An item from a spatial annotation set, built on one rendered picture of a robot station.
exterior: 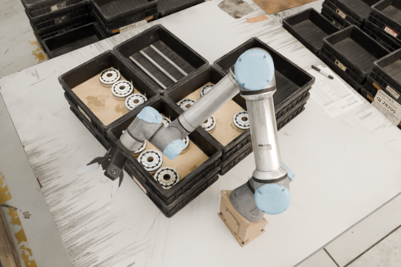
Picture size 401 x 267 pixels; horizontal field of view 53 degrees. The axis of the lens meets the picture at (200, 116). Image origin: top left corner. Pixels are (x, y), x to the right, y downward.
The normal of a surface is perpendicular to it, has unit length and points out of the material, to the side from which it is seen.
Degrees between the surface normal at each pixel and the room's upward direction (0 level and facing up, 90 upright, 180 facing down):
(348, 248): 0
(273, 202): 60
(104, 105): 0
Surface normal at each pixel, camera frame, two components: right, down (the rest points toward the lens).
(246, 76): -0.19, 0.11
